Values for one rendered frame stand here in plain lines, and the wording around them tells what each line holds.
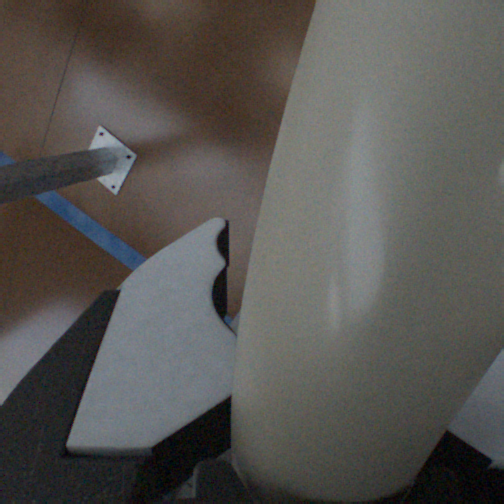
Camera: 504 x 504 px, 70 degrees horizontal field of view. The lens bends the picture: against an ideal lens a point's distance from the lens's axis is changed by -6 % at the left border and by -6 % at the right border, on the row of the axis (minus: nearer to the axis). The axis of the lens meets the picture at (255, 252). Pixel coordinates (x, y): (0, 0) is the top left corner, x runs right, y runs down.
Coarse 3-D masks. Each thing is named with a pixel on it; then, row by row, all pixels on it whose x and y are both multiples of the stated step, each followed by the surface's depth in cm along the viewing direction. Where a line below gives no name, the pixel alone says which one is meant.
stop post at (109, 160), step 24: (96, 144) 148; (120, 144) 144; (0, 168) 103; (24, 168) 109; (48, 168) 116; (72, 168) 124; (96, 168) 137; (120, 168) 148; (0, 192) 100; (24, 192) 109
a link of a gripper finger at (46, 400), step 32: (96, 320) 7; (64, 352) 7; (96, 352) 7; (32, 384) 6; (64, 384) 6; (0, 416) 5; (32, 416) 5; (64, 416) 6; (0, 448) 5; (32, 448) 5; (64, 448) 5; (0, 480) 5; (32, 480) 5; (64, 480) 5; (96, 480) 5; (128, 480) 5
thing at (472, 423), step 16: (496, 368) 7; (480, 384) 6; (496, 384) 6; (480, 400) 6; (496, 400) 6; (464, 416) 6; (480, 416) 6; (496, 416) 6; (448, 432) 6; (464, 432) 5; (480, 432) 5; (496, 432) 5; (448, 448) 6; (464, 448) 5; (480, 448) 5; (496, 448) 5; (432, 464) 6; (448, 464) 6; (464, 464) 5; (480, 464) 5; (496, 464) 5; (464, 480) 6; (480, 480) 5; (464, 496) 6
